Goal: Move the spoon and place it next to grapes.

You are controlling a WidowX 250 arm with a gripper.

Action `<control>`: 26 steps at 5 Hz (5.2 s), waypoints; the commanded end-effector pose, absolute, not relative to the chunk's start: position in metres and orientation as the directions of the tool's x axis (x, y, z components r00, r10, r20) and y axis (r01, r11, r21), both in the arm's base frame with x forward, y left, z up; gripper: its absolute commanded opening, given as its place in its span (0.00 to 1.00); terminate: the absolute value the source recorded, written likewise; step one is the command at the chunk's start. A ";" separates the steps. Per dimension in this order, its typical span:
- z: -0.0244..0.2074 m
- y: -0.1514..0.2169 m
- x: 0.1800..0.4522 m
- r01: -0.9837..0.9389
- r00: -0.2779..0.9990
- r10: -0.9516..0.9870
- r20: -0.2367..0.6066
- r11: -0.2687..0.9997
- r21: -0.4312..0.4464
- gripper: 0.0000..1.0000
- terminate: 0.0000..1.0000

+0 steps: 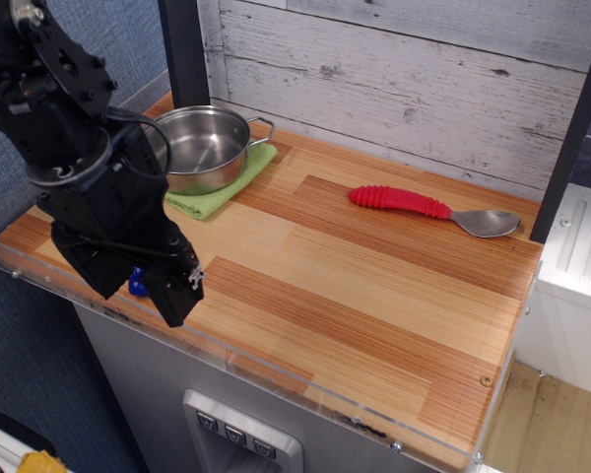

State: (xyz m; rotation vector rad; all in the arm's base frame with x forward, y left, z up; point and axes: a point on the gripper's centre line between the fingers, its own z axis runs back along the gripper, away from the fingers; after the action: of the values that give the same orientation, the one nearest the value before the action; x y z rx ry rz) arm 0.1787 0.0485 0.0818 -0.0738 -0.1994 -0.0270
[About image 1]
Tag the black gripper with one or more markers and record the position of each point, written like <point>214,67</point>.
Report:
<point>108,217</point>

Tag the red handled metal spoon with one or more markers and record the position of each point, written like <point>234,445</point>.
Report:
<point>478,223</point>

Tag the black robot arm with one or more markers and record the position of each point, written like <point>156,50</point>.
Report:
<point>54,95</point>

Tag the blue toy grapes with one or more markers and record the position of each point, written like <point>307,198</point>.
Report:
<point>136,286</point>

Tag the grey cabinet with button panel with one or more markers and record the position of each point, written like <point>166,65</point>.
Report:
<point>189,415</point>

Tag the clear acrylic edge guard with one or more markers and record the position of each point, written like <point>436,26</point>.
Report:
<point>402,342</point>

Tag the stainless steel pot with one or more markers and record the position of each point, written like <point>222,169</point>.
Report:
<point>205,148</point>

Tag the yellow object bottom left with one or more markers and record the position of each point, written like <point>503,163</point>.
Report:
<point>40,462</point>

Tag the white appliance at right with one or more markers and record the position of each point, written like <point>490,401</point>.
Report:
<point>554,332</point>

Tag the black left vertical post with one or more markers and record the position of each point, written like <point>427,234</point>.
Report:
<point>184,49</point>

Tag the black vertical post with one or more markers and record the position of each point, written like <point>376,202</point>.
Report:
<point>184,49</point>
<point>565,164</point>

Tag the black right vertical post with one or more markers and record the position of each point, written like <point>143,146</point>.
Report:
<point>565,164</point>

